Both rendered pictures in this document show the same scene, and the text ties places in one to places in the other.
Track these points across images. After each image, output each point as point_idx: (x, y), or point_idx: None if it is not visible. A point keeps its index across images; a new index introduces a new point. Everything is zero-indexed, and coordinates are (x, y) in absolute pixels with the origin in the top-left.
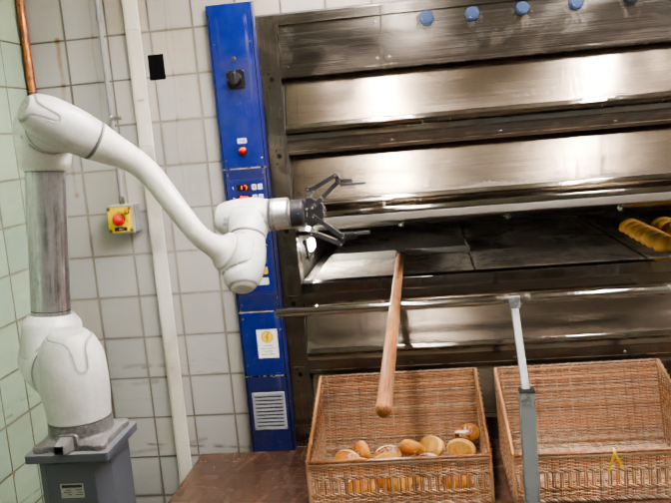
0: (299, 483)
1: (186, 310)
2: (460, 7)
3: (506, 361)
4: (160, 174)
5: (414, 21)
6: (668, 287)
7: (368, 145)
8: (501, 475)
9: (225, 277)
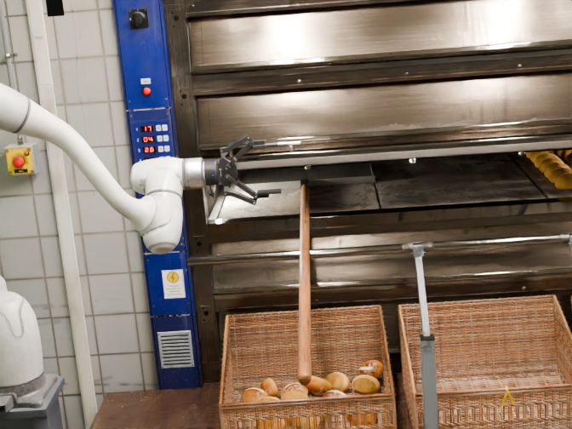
0: (209, 421)
1: (88, 251)
2: None
3: (410, 299)
4: (82, 144)
5: None
6: (561, 237)
7: (275, 86)
8: (403, 410)
9: (145, 240)
